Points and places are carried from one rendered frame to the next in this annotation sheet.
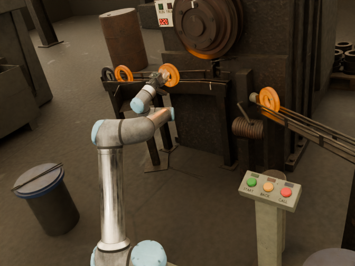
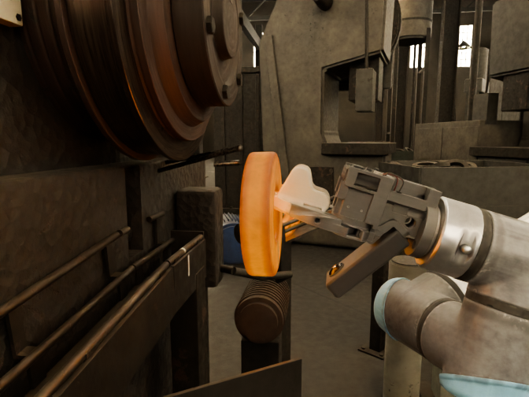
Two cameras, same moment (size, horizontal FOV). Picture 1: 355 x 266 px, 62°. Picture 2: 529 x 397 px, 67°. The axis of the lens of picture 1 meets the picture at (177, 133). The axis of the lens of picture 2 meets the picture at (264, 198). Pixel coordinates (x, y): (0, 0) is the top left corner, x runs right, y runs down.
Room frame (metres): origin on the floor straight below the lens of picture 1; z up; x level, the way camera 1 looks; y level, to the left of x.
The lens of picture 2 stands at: (2.19, 0.40, 0.92)
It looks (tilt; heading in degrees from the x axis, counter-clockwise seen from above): 8 degrees down; 236
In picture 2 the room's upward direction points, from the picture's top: straight up
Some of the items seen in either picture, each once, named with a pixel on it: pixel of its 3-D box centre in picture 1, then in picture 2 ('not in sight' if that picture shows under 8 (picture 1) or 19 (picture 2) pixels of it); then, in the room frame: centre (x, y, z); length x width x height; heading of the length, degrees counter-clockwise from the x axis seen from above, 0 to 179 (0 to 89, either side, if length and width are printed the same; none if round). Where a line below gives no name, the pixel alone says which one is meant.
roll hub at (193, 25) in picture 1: (197, 25); (215, 22); (1.86, -0.25, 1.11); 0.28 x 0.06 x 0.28; 48
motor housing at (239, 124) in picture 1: (252, 153); (264, 372); (1.61, -0.47, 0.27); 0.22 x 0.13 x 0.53; 48
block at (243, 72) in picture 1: (245, 87); (199, 235); (1.79, -0.50, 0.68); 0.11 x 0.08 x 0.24; 138
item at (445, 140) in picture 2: not in sight; (459, 172); (-2.16, -2.17, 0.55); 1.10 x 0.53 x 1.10; 68
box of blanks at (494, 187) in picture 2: not in sight; (453, 209); (-0.65, -1.29, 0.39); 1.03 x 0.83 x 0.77; 153
